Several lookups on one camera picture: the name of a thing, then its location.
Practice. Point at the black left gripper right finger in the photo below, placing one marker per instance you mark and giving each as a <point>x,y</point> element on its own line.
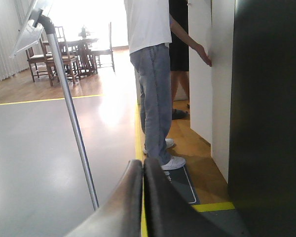
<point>169,215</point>

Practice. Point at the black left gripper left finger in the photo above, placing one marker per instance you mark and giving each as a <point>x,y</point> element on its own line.
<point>120,216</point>

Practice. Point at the dark floor sign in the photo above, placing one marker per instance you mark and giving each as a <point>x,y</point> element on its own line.
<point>182,182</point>

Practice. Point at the wooden dining chair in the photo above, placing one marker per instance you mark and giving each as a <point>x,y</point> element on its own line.
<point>103,48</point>
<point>33,59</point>

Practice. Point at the wooden dining table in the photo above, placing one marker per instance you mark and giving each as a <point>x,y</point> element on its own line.
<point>79,47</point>

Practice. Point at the standing person in grey jeans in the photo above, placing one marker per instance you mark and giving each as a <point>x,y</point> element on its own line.
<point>149,26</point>

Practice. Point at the silver floor stand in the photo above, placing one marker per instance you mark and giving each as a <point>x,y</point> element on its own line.
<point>36,21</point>

